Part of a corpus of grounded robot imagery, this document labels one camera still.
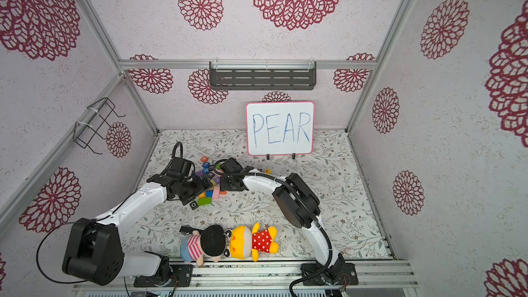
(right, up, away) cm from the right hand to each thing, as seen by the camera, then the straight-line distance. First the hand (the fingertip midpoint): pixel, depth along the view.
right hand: (223, 182), depth 95 cm
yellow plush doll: (+12, -19, -20) cm, 30 cm away
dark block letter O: (-12, -9, -5) cm, 16 cm away
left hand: (-6, -2, -7) cm, 10 cm away
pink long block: (-3, -5, 0) cm, 6 cm away
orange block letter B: (-12, +10, +12) cm, 20 cm away
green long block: (-8, -8, -3) cm, 12 cm away
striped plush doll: (-1, -18, -21) cm, 27 cm away
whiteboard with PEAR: (+29, +26, +8) cm, 40 cm away
